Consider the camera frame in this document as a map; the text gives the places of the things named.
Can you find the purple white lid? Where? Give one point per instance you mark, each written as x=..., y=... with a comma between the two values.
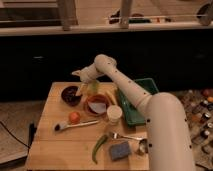
x=97, y=107

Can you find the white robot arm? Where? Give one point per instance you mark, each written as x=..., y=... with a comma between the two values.
x=169, y=143

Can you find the green chili pepper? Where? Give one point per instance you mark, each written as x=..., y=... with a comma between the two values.
x=98, y=144

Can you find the orange tomato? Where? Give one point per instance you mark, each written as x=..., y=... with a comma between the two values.
x=74, y=117

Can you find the wooden table board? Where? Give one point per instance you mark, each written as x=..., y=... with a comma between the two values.
x=71, y=150

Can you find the blue sponge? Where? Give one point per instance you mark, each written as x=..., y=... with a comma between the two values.
x=119, y=151

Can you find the metal measuring cup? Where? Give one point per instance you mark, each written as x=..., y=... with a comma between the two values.
x=142, y=149

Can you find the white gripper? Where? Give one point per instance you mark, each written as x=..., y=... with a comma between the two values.
x=87, y=75

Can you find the green grapes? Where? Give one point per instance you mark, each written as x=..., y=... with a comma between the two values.
x=93, y=87

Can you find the white cup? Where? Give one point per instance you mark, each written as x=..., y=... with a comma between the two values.
x=114, y=114

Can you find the green tray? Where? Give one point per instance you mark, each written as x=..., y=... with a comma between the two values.
x=131, y=115

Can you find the orange bowl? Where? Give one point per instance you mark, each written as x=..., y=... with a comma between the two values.
x=95, y=98

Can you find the dark purple bowl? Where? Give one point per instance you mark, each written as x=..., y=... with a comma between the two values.
x=69, y=96

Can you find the black-tipped brush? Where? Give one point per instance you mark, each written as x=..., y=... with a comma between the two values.
x=63, y=126

